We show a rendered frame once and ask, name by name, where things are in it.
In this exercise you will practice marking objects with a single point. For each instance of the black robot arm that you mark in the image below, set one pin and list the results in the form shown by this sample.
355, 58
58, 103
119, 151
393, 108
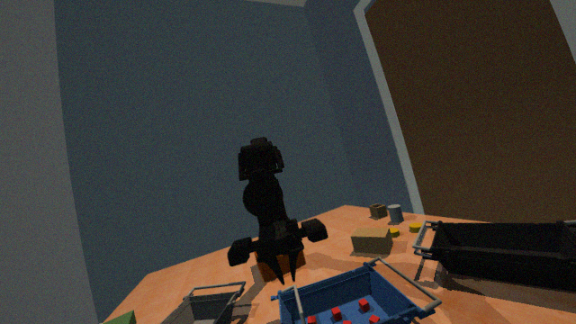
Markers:
263, 196

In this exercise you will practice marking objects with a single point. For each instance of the small green block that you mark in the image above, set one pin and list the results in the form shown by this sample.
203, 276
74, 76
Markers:
126, 318

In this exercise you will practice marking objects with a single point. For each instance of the blue plastic tray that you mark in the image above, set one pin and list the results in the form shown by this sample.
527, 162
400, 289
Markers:
345, 291

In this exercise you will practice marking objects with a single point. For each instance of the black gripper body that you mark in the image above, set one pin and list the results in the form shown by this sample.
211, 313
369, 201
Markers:
239, 251

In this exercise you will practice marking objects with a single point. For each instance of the yellow short cylinder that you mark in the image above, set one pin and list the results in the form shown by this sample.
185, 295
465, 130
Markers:
415, 227
394, 232

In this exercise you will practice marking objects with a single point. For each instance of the grey cylinder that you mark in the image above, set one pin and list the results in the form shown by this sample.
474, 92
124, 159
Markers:
395, 213

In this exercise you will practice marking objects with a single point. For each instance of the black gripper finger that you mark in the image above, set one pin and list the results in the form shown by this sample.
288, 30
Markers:
293, 259
274, 265

